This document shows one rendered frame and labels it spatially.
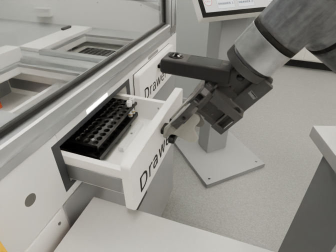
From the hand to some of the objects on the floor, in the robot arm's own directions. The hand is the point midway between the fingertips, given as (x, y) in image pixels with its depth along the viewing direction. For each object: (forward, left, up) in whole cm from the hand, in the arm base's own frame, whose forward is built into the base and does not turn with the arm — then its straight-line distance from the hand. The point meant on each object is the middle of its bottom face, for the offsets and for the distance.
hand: (168, 126), depth 50 cm
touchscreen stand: (-46, -84, -96) cm, 136 cm away
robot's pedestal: (-55, +6, -93) cm, 108 cm away
